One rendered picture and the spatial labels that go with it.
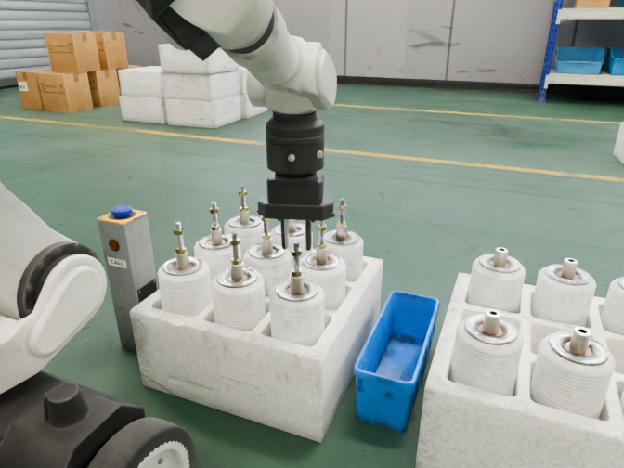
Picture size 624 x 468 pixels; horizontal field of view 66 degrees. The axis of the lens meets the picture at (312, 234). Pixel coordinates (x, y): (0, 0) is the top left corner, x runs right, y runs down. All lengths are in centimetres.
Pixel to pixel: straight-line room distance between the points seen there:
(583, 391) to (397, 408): 30
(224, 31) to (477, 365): 56
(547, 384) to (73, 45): 425
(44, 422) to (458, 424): 57
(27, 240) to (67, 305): 10
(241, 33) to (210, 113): 300
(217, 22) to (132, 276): 68
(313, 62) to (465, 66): 521
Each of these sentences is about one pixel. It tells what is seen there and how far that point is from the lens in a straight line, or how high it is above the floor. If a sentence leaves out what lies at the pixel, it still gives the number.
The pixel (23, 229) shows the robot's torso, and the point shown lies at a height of 42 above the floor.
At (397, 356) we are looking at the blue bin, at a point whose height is 0.
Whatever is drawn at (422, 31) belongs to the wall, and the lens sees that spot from 589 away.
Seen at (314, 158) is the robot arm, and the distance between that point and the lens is 71.
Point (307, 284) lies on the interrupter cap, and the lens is 85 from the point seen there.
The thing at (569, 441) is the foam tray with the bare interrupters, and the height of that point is 15.
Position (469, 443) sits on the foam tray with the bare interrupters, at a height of 10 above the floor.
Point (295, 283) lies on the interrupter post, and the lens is 82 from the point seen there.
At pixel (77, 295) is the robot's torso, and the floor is 31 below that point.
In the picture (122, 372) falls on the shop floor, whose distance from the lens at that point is 113.
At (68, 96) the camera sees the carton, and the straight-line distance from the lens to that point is 449.
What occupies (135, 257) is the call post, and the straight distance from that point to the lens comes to 105.
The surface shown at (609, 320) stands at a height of 19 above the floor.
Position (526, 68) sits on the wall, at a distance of 579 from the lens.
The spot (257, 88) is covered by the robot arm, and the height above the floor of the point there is 59.
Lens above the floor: 67
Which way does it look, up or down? 24 degrees down
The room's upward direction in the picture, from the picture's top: straight up
